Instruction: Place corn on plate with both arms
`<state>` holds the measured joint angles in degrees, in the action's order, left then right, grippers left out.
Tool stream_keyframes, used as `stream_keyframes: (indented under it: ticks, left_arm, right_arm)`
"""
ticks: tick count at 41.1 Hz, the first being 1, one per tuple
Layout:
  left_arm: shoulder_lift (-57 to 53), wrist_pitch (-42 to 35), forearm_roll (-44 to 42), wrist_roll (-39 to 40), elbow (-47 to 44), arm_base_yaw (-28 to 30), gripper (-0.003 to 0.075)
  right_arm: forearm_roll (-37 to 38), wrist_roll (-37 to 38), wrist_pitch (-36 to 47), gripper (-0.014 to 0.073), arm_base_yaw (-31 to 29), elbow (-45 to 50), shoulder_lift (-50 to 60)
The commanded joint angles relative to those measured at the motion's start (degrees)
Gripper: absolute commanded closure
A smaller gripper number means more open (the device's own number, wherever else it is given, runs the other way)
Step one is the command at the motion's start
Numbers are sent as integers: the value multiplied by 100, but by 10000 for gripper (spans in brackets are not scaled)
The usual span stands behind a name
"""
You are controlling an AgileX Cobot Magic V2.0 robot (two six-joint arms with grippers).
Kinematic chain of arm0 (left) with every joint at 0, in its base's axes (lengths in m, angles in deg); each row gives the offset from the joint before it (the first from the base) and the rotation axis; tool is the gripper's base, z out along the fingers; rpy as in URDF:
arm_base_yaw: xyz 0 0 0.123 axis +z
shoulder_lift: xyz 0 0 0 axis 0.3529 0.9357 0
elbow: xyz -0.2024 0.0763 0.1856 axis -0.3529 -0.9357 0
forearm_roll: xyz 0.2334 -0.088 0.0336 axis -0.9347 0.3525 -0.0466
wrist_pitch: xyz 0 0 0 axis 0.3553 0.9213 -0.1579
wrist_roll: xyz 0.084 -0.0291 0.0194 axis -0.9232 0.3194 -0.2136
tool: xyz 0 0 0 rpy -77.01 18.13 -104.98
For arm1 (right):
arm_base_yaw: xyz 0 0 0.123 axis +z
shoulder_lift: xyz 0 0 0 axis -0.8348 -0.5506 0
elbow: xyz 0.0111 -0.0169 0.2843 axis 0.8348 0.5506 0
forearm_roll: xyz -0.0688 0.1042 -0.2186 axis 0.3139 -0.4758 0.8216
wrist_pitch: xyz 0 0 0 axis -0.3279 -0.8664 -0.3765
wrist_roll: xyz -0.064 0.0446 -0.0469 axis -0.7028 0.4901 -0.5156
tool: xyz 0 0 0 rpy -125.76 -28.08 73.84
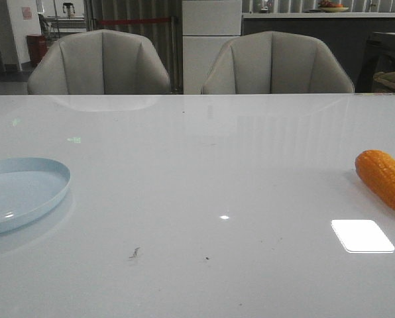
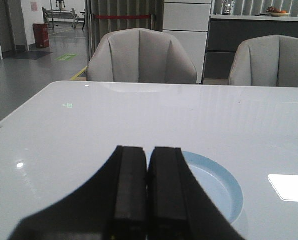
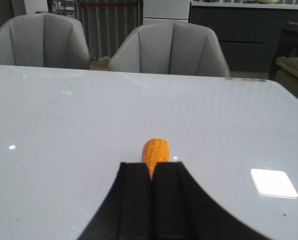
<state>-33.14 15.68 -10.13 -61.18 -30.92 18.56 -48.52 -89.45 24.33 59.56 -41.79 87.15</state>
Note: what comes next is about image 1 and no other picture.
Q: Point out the left beige upholstered chair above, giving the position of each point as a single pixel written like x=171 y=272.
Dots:
x=100 y=62

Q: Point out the white refrigerator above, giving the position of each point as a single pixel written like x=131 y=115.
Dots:
x=206 y=26

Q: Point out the red trash bin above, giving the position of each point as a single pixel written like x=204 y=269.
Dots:
x=37 y=48

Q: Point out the grey kitchen counter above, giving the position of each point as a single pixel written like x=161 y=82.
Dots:
x=344 y=33

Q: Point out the beige upholstered chair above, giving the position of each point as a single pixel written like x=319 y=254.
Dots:
x=100 y=62
x=274 y=62

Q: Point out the light blue round plate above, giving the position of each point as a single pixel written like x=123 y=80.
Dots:
x=29 y=189

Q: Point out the right beige upholstered chair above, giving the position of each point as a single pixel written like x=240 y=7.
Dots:
x=274 y=62

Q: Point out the fruit bowl on counter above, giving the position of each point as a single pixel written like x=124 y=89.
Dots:
x=331 y=7

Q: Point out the red barrier belt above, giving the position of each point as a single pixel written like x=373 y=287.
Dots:
x=134 y=21

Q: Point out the orange corn cob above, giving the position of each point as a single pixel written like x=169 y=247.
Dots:
x=377 y=170

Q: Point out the background white table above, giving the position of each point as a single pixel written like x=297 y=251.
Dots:
x=55 y=27

